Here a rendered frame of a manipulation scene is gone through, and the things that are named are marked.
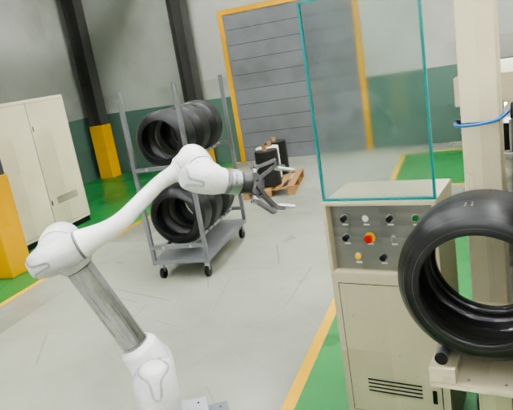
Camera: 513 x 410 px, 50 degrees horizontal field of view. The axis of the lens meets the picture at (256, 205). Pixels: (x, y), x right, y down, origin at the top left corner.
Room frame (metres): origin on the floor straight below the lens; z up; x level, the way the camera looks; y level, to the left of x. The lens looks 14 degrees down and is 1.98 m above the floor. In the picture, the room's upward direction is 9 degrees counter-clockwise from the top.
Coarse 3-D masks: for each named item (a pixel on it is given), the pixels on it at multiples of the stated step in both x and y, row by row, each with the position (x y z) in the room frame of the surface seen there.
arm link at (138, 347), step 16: (64, 224) 1.88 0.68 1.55; (64, 272) 1.83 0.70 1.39; (80, 272) 1.84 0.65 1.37; (96, 272) 1.88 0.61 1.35; (80, 288) 1.85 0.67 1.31; (96, 288) 1.85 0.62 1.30; (96, 304) 1.85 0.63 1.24; (112, 304) 1.87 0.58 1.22; (112, 320) 1.86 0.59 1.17; (128, 320) 1.89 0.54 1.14; (112, 336) 1.89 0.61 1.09; (128, 336) 1.87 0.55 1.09; (144, 336) 1.91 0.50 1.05; (128, 352) 1.88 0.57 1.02; (144, 352) 1.86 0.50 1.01; (160, 352) 1.89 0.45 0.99; (128, 368) 1.87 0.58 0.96
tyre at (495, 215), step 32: (480, 192) 1.76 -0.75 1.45; (448, 224) 1.65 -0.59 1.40; (480, 224) 1.60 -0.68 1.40; (512, 224) 1.56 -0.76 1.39; (416, 256) 1.70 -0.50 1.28; (416, 288) 1.70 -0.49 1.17; (448, 288) 1.91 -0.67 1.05; (416, 320) 1.73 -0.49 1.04; (448, 320) 1.85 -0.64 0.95; (480, 320) 1.84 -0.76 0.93; (512, 320) 1.79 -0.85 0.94; (480, 352) 1.61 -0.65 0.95; (512, 352) 1.56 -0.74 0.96
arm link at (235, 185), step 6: (228, 168) 1.84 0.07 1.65; (234, 174) 1.82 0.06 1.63; (240, 174) 1.83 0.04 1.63; (234, 180) 1.81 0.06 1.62; (240, 180) 1.82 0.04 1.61; (228, 186) 1.80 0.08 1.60; (234, 186) 1.81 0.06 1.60; (240, 186) 1.82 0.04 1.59; (228, 192) 1.81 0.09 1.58; (234, 192) 1.82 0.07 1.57
